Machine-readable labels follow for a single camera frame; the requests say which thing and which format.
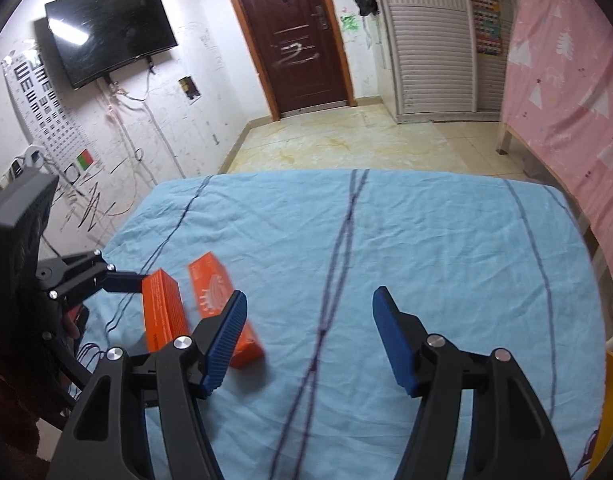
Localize open wall socket box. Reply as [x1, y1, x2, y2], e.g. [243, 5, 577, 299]
[179, 76, 202, 102]

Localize light blue striped cloth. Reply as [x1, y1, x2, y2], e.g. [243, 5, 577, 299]
[74, 169, 607, 480]

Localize white wall cable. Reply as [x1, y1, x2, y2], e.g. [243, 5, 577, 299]
[104, 67, 187, 181]

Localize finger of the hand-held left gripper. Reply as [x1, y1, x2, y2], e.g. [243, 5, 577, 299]
[36, 249, 147, 306]
[44, 330, 94, 401]

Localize wooden bed frame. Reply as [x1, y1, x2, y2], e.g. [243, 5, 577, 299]
[495, 121, 594, 241]

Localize orange box with white print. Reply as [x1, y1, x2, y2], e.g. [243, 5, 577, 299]
[188, 255, 265, 370]

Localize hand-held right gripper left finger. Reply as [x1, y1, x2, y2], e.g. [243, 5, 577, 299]
[46, 290, 248, 480]

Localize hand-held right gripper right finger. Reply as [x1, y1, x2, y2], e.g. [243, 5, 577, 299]
[372, 286, 569, 480]

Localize black wall television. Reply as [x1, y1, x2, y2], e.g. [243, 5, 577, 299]
[45, 0, 180, 90]

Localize yellow plastic bin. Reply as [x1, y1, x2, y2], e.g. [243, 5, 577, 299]
[583, 350, 613, 480]

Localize dark brown door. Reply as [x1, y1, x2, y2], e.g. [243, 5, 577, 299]
[221, 0, 355, 122]

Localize plain orange box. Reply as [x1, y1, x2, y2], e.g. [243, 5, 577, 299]
[141, 269, 190, 353]

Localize white eye chart poster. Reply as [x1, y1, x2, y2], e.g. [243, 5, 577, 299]
[0, 50, 105, 182]

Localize white louvered wardrobe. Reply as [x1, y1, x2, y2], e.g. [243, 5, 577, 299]
[369, 0, 508, 124]

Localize colourful grid wall poster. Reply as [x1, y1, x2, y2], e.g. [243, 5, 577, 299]
[467, 0, 502, 56]

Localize person's left hand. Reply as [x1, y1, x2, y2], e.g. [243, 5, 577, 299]
[61, 310, 84, 342]

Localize pink tree-print curtain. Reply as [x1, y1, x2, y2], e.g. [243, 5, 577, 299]
[496, 0, 613, 273]

